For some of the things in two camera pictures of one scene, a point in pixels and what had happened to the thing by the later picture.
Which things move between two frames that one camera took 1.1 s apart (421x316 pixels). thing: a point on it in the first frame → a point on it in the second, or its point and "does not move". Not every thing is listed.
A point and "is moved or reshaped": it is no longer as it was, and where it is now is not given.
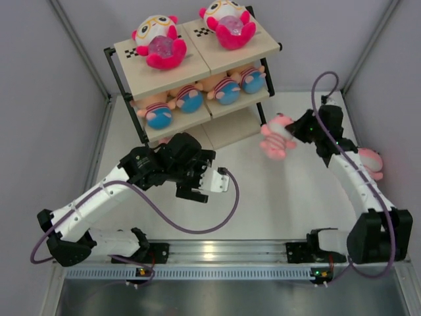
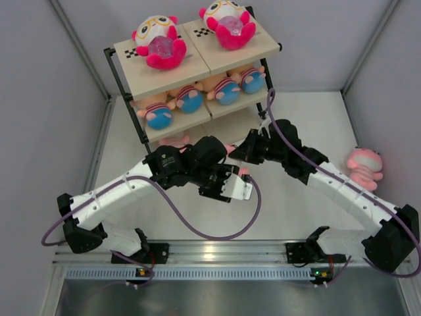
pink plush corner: (275, 138) is moved or reshaped
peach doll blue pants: (224, 87) does not move
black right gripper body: (307, 130) → (260, 147)
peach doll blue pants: (189, 98) does not move
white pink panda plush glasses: (156, 38) does not move
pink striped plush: (372, 161) does not move
